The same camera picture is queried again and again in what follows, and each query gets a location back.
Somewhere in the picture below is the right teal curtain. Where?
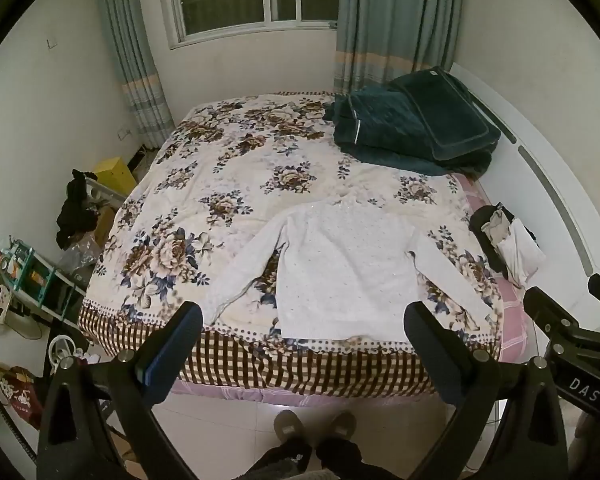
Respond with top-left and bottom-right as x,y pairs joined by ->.
334,0 -> 463,93

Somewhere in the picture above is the teal curtain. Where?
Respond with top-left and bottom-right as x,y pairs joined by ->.
334,0 -> 463,93
97,0 -> 174,150

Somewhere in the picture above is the yellow box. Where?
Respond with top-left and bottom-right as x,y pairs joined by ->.
93,157 -> 137,196

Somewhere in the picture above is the pile of folded clothes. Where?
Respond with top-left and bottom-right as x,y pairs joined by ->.
469,204 -> 546,289

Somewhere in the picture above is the red printed bag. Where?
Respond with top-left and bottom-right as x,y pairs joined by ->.
0,366 -> 43,430

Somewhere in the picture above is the left grey slipper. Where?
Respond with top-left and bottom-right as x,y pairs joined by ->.
274,410 -> 306,443

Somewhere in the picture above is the white knit sweater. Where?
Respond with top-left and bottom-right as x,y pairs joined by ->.
202,196 -> 492,342

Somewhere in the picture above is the teal storage shelf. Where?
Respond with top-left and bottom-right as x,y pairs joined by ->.
0,238 -> 85,330

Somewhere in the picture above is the dark green folded quilt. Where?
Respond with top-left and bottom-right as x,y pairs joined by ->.
324,67 -> 501,180

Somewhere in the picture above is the left teal curtain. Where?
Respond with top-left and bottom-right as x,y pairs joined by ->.
97,0 -> 174,150

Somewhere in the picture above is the right grey slipper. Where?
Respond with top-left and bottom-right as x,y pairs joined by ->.
326,411 -> 358,441

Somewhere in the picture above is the black garment on rack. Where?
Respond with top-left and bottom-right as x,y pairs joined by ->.
56,169 -> 98,250

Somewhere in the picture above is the grey slipper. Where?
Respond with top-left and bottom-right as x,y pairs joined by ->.
274,410 -> 306,443
326,411 -> 358,441

